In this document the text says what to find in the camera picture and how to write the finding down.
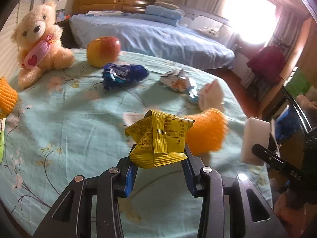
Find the green drink pouch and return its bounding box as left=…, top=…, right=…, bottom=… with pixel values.
left=0, top=113, right=7, bottom=164

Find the bright window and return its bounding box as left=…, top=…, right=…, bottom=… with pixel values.
left=220, top=0, right=278, bottom=47

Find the blue snack wrapper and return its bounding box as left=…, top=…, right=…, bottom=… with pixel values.
left=102, top=63, right=149, bottom=90

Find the dark red coat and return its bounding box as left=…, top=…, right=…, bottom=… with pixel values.
left=247, top=46, right=286, bottom=77

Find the person's right hand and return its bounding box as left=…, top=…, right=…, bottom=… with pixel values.
left=274, top=193, right=307, bottom=228

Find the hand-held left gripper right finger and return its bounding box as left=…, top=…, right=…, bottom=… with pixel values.
left=182, top=145, right=289, bottom=238

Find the brown plush toy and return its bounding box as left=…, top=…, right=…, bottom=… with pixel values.
left=296, top=87, right=317, bottom=109

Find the small patterned pillow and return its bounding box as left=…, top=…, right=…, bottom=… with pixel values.
left=154, top=1, right=180, bottom=9

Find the small blue plastic toy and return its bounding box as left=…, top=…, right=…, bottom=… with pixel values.
left=187, top=84, right=200, bottom=104

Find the cream slatted wardrobe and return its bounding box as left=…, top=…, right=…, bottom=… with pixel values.
left=0, top=0, right=47, bottom=80

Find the folded blue quilt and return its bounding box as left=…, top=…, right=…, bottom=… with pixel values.
left=145, top=5, right=184, bottom=20

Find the flat printed white pillow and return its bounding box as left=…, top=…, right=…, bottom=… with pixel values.
left=84, top=10, right=123, bottom=17

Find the yellow snack wrapper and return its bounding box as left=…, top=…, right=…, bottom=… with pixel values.
left=124, top=109, right=195, bottom=169

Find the grey bed guard rail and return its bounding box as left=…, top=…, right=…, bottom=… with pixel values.
left=177, top=4, right=234, bottom=39

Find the dark wooden nightstand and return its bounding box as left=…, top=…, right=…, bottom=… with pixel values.
left=56, top=20, right=81, bottom=49

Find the cream teddy bear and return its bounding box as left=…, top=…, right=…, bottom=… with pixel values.
left=11, top=0, right=75, bottom=89

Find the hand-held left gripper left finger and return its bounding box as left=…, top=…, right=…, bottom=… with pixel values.
left=32, top=157, right=139, bottom=238

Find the green box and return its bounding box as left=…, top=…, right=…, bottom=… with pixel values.
left=285, top=67, right=311, bottom=95

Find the wooden headboard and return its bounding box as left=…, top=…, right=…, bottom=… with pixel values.
left=66, top=0, right=157, bottom=15

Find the black cabinet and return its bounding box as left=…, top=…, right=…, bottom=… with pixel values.
left=263, top=85, right=312, bottom=139

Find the silver snack wrapper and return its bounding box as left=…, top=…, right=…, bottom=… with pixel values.
left=160, top=69, right=196, bottom=93

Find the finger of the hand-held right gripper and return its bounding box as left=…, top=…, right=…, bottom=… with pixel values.
left=252, top=144, right=301, bottom=180

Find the red yellow apple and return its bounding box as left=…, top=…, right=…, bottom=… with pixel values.
left=87, top=36, right=121, bottom=68

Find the bed with blue sheet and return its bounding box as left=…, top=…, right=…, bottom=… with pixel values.
left=68, top=11, right=235, bottom=70

